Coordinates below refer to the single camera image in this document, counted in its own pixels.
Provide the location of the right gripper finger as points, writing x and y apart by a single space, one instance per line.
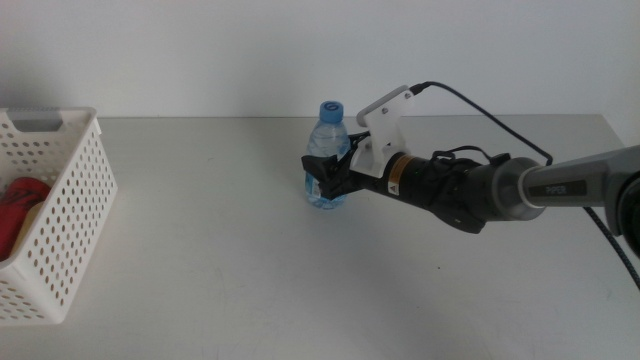
357 139
322 175

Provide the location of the small water bottle blue cap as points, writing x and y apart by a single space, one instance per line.
327 140

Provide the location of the red cola can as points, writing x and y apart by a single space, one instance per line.
20 200

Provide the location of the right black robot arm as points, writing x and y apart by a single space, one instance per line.
575 185

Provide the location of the white perforated plastic basket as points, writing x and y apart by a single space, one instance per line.
75 120

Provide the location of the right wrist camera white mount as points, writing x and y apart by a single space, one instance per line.
385 125

